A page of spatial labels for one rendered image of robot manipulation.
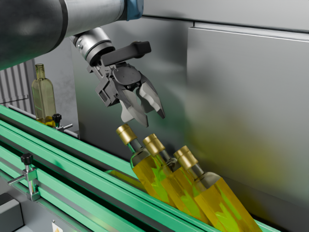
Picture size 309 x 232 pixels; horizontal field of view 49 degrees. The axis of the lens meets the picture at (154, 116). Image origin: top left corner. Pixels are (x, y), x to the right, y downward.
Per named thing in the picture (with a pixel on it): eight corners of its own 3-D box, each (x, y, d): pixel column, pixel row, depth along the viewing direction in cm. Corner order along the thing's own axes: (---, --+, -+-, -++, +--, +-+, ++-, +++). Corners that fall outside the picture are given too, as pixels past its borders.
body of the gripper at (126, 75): (130, 101, 83) (103, 63, 85) (147, 79, 77) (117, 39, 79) (107, 110, 77) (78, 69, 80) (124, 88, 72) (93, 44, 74)
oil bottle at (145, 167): (205, 217, 77) (151, 140, 81) (191, 230, 73) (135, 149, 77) (190, 224, 81) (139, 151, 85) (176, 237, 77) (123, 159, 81)
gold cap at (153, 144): (168, 146, 76) (157, 130, 77) (158, 152, 74) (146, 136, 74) (159, 153, 79) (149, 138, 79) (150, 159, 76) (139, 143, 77)
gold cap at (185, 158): (201, 159, 71) (188, 142, 72) (191, 166, 69) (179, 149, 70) (191, 166, 74) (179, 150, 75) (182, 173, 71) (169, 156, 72)
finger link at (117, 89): (138, 108, 74) (122, 77, 77) (142, 104, 73) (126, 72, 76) (120, 111, 71) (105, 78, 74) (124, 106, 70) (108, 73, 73)
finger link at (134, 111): (137, 137, 75) (121, 102, 78) (151, 123, 71) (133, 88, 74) (126, 139, 73) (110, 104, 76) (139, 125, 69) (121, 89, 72)
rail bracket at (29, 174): (42, 199, 90) (35, 155, 85) (17, 213, 85) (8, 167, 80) (34, 194, 93) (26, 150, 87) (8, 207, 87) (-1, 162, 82)
